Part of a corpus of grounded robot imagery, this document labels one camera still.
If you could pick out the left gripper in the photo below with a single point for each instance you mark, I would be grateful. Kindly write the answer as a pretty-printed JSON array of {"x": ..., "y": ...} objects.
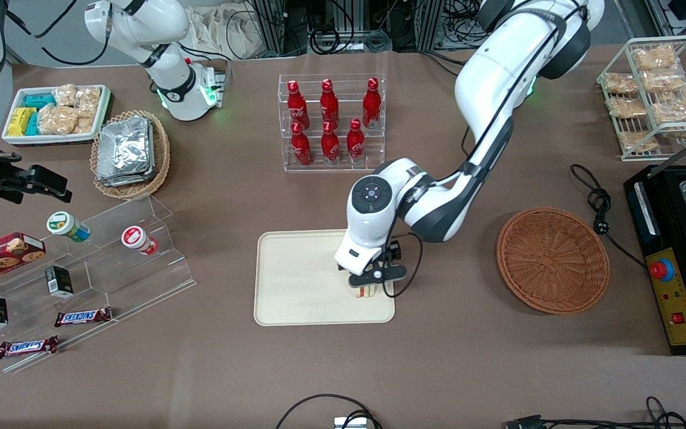
[{"x": 394, "y": 251}]

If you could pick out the triangular sandwich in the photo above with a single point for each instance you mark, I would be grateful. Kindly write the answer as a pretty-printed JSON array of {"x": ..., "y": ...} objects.
[{"x": 365, "y": 292}]

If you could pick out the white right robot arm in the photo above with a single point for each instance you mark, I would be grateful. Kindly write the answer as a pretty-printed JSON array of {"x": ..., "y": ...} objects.
[{"x": 170, "y": 89}]

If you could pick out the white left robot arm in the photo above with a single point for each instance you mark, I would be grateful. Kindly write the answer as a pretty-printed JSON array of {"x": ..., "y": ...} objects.
[{"x": 486, "y": 77}]

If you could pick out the white rectangular snack tray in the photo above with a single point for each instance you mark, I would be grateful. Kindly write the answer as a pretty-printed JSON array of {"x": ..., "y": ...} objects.
[{"x": 51, "y": 139}]

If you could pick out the cream plastic tray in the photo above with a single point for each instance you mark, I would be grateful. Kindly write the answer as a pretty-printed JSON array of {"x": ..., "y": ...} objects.
[{"x": 301, "y": 280}]

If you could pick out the light oval wicker basket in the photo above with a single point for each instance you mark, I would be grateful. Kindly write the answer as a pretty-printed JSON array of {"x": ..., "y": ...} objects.
[{"x": 161, "y": 155}]

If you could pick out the round brown wicker basket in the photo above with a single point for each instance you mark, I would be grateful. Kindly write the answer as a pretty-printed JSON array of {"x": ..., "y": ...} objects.
[{"x": 551, "y": 262}]

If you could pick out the green lid cup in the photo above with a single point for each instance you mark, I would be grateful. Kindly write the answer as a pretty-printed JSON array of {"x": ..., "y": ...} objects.
[{"x": 66, "y": 225}]

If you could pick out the teal snack packet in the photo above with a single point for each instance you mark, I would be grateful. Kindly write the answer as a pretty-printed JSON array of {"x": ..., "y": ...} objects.
[
  {"x": 39, "y": 100},
  {"x": 33, "y": 125}
]

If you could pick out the clear bag of crisps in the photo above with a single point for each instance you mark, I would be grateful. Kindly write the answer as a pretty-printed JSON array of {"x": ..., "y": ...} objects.
[
  {"x": 57, "y": 119},
  {"x": 88, "y": 101},
  {"x": 65, "y": 95},
  {"x": 85, "y": 125}
]

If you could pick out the yellow snack packet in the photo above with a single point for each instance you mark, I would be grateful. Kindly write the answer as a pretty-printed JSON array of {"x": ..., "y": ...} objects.
[{"x": 20, "y": 122}]

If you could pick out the silver foil pack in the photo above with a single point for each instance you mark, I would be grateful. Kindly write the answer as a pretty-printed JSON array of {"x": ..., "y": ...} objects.
[
  {"x": 125, "y": 181},
  {"x": 125, "y": 146}
]

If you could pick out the clear acrylic bottle rack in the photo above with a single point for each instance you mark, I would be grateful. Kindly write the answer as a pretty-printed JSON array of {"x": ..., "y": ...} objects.
[{"x": 343, "y": 168}]

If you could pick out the red lid cup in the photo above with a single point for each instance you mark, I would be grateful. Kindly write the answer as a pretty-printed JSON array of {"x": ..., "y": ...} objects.
[{"x": 137, "y": 238}]

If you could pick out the red cola bottle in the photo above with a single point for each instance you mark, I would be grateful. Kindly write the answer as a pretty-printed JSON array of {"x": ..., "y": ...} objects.
[
  {"x": 301, "y": 149},
  {"x": 329, "y": 104},
  {"x": 371, "y": 106},
  {"x": 330, "y": 146},
  {"x": 355, "y": 144},
  {"x": 297, "y": 107}
]

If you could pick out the clear acrylic stepped display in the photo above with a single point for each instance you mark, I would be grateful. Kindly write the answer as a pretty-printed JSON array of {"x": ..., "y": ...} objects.
[{"x": 134, "y": 280}]

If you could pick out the snickers bar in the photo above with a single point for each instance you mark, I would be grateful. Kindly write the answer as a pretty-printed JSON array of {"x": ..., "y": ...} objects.
[
  {"x": 27, "y": 347},
  {"x": 83, "y": 317}
]

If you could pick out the small silver device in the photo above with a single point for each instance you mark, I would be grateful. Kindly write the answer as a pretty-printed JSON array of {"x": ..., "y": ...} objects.
[{"x": 350, "y": 423}]

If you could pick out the beige cloth bag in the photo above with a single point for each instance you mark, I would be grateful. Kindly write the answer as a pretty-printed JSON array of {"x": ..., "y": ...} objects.
[{"x": 218, "y": 30}]

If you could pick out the black appliance with yellow panel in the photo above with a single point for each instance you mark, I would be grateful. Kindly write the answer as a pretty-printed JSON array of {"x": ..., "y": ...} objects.
[{"x": 652, "y": 226}]

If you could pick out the clear bag of crackers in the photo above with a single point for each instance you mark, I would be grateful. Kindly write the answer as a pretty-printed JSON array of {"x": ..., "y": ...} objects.
[
  {"x": 676, "y": 110},
  {"x": 620, "y": 84},
  {"x": 663, "y": 80},
  {"x": 654, "y": 58},
  {"x": 627, "y": 108},
  {"x": 638, "y": 142}
]

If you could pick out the red emergency stop button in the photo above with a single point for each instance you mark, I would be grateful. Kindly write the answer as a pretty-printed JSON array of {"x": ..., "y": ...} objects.
[{"x": 663, "y": 270}]

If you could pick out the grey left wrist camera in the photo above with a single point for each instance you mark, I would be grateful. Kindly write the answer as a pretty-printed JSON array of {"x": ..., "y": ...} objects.
[{"x": 379, "y": 275}]

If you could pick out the ribbed metal frame post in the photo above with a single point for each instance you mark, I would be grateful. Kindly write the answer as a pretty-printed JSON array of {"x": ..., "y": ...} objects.
[
  {"x": 274, "y": 24},
  {"x": 429, "y": 24}
]

